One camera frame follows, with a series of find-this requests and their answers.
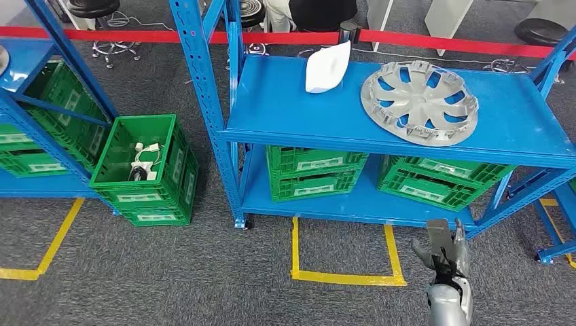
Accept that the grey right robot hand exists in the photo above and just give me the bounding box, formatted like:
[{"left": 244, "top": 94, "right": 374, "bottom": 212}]
[{"left": 412, "top": 218, "right": 471, "bottom": 280}]

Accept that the grey plastic wheel hubcap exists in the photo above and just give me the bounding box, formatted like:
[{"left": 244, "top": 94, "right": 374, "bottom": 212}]
[{"left": 359, "top": 59, "right": 480, "bottom": 147}]

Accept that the blue metal shelf rack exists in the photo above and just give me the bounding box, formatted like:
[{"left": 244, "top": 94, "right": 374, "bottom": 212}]
[
  {"left": 0, "top": 0, "right": 120, "bottom": 213},
  {"left": 168, "top": 0, "right": 576, "bottom": 240},
  {"left": 533, "top": 179, "right": 576, "bottom": 266}
]

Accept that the white plastic cover part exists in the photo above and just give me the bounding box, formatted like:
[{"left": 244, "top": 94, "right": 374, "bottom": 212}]
[{"left": 305, "top": 40, "right": 352, "bottom": 94}]

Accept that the yellow floor tape strip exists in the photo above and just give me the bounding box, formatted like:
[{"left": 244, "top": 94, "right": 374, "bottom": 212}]
[{"left": 539, "top": 198, "right": 576, "bottom": 270}]

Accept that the red barrier belt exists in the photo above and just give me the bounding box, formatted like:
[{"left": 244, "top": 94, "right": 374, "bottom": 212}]
[
  {"left": 359, "top": 29, "right": 576, "bottom": 60},
  {"left": 0, "top": 26, "right": 340, "bottom": 46}
]

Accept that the black stool chrome base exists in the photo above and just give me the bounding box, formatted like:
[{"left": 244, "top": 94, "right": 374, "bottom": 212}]
[{"left": 484, "top": 18, "right": 570, "bottom": 75}]

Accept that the white desk panel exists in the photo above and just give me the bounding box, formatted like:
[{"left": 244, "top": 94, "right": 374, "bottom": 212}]
[
  {"left": 366, "top": 0, "right": 393, "bottom": 52},
  {"left": 424, "top": 0, "right": 474, "bottom": 57}
]

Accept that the person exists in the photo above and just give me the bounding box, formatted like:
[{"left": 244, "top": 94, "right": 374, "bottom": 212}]
[{"left": 263, "top": 0, "right": 359, "bottom": 33}]

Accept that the open green plastic crate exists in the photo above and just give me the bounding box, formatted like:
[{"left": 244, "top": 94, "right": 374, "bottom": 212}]
[{"left": 89, "top": 114, "right": 199, "bottom": 210}]

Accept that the large tilted green crate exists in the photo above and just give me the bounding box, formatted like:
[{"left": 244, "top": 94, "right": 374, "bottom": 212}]
[{"left": 20, "top": 60, "right": 113, "bottom": 174}]

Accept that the black smooth seat stool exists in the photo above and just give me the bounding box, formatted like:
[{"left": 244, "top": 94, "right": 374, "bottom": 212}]
[{"left": 66, "top": 0, "right": 142, "bottom": 70}]

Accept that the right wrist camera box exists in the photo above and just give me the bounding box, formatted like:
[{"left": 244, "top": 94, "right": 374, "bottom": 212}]
[{"left": 426, "top": 219, "right": 455, "bottom": 276}]

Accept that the black stanchion post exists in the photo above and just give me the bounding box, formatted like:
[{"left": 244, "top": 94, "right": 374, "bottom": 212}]
[{"left": 338, "top": 20, "right": 361, "bottom": 46}]

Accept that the white charger with cable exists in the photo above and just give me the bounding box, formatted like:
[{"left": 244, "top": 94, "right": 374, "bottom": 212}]
[{"left": 134, "top": 142, "right": 162, "bottom": 165}]

